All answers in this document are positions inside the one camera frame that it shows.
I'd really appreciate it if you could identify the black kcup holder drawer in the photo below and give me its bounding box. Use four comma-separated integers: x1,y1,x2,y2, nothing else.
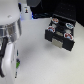
45,14,75,51

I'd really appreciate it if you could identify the red kcup pod front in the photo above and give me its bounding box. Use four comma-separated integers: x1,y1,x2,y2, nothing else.
64,33,73,40

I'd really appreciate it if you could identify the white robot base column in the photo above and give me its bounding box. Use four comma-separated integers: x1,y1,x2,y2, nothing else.
21,4,32,20

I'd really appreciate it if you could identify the red blue kcup pod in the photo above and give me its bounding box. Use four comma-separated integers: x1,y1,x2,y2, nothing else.
52,18,59,24

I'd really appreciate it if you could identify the green white kcup pod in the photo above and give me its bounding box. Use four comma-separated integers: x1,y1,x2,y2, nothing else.
16,59,20,68

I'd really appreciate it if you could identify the red kcup pod left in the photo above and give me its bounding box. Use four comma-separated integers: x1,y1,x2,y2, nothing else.
48,26,55,33

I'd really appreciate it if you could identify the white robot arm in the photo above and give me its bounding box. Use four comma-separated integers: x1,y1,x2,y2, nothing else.
0,0,22,77

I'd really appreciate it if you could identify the blue kcup pod right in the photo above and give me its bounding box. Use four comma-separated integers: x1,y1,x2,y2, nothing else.
66,23,74,29

